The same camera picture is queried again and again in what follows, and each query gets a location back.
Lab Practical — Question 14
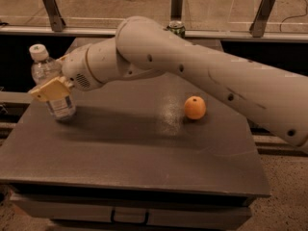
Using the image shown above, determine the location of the right metal bracket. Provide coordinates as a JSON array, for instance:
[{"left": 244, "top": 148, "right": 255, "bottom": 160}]
[{"left": 249, "top": 0, "right": 276, "bottom": 38}]

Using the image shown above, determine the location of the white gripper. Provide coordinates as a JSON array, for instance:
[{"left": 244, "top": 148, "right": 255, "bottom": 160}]
[{"left": 28, "top": 44, "right": 103, "bottom": 102}]

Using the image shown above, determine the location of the middle metal bracket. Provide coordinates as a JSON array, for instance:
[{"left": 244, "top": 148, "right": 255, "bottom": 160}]
[{"left": 170, "top": 0, "right": 183, "bottom": 20}]

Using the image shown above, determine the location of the left metal bracket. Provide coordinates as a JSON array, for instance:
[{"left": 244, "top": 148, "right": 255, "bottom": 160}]
[{"left": 42, "top": 0, "right": 65, "bottom": 32}]

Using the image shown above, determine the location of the orange fruit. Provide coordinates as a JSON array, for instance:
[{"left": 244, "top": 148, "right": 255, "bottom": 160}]
[{"left": 184, "top": 96, "right": 206, "bottom": 120}]

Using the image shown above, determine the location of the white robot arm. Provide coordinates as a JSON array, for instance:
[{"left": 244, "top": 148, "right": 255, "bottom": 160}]
[{"left": 30, "top": 16, "right": 308, "bottom": 152}]

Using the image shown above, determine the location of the metal bracket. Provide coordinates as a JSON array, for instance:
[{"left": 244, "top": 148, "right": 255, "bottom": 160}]
[
  {"left": 249, "top": 0, "right": 276, "bottom": 38},
  {"left": 42, "top": 0, "right": 65, "bottom": 32},
  {"left": 170, "top": 0, "right": 183, "bottom": 20}
]

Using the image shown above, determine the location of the clear plastic water bottle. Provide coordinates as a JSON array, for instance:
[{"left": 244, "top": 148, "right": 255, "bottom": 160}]
[{"left": 29, "top": 44, "right": 76, "bottom": 121}]

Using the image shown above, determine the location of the green soda can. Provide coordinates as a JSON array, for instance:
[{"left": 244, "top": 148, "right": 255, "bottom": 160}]
[{"left": 167, "top": 20, "right": 186, "bottom": 39}]

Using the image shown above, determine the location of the grey drawer cabinet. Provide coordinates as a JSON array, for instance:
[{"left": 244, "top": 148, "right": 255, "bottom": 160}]
[{"left": 11, "top": 190, "right": 251, "bottom": 231}]

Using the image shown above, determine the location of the metal rail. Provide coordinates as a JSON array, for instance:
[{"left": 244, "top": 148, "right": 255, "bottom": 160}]
[{"left": 0, "top": 24, "right": 308, "bottom": 44}]

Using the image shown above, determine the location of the black drawer handle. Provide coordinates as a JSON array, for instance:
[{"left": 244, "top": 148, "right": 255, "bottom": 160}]
[{"left": 110, "top": 208, "right": 149, "bottom": 225}]

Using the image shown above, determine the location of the black cable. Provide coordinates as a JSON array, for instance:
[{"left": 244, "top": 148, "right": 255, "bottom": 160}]
[{"left": 278, "top": 0, "right": 308, "bottom": 33}]

